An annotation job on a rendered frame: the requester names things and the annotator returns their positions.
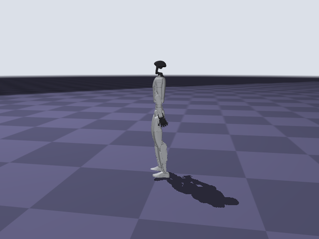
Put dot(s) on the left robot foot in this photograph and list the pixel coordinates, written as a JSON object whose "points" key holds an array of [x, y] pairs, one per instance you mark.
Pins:
{"points": [[161, 174]]}

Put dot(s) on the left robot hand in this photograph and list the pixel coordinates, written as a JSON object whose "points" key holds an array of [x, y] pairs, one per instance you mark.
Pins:
{"points": [[162, 121]]}

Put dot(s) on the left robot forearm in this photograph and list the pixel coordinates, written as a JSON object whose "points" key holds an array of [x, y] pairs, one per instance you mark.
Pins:
{"points": [[158, 104]]}

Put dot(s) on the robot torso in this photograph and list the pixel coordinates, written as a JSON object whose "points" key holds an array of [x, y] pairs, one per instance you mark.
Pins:
{"points": [[155, 93]]}

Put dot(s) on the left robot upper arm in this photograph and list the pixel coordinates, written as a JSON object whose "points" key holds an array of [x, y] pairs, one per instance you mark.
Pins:
{"points": [[159, 82]]}

